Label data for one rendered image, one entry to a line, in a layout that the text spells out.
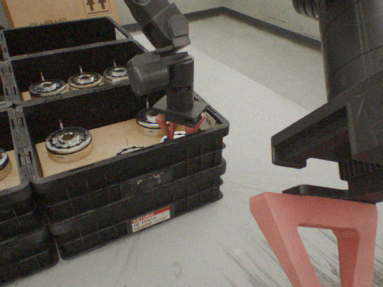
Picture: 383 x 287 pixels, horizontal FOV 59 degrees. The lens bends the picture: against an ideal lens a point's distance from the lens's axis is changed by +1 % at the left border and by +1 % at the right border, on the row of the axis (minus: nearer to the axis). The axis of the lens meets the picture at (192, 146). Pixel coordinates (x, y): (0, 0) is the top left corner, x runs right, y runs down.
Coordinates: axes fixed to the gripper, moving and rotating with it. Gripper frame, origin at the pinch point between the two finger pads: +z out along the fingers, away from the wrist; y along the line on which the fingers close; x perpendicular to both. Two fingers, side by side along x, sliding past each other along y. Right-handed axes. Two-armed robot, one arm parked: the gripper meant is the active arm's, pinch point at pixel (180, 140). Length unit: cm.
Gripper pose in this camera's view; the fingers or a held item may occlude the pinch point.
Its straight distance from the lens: 76.7
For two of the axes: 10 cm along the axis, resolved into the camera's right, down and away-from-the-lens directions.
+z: -0.1, 8.1, 5.9
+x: 4.2, -5.3, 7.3
